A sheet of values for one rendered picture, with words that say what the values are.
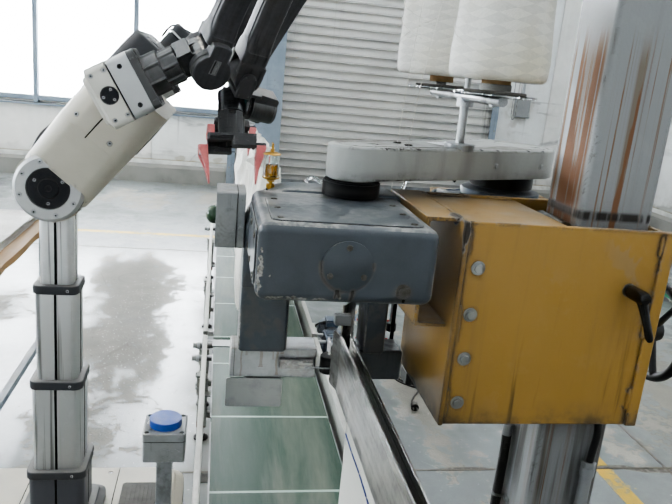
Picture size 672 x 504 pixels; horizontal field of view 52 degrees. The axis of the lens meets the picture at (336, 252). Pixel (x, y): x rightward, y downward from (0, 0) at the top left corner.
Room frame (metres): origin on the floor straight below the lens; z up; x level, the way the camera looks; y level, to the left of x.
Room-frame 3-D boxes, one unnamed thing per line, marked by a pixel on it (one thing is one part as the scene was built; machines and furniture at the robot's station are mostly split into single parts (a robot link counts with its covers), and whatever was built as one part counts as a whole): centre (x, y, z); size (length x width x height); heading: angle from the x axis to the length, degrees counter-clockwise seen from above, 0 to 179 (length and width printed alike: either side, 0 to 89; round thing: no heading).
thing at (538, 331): (1.08, -0.32, 1.18); 0.34 x 0.25 x 0.31; 101
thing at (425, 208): (1.06, -0.13, 1.26); 0.22 x 0.05 x 0.16; 11
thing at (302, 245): (0.99, 0.01, 1.21); 0.30 x 0.25 x 0.30; 11
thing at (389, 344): (1.13, -0.09, 1.04); 0.08 x 0.06 x 0.05; 101
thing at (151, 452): (1.18, 0.29, 0.81); 0.08 x 0.08 x 0.06; 11
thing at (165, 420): (1.18, 0.29, 0.84); 0.06 x 0.06 x 0.02
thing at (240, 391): (1.09, 0.12, 0.98); 0.09 x 0.05 x 0.05; 101
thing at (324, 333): (2.92, 0.00, 0.35); 0.30 x 0.15 x 0.15; 11
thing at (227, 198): (1.07, 0.17, 1.28); 0.08 x 0.05 x 0.09; 11
